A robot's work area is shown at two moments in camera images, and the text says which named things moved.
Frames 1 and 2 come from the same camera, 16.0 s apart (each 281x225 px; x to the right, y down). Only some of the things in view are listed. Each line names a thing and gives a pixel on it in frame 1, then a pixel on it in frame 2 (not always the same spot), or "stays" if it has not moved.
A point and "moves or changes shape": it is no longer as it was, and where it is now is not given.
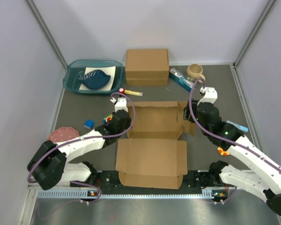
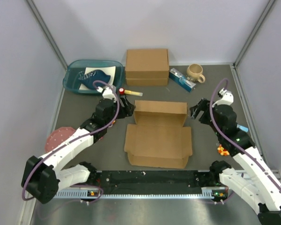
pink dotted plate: x=62 y=133 stays
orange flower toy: x=222 y=152 stays
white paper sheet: x=109 y=70 stays
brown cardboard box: x=154 y=154 moves or changes shape
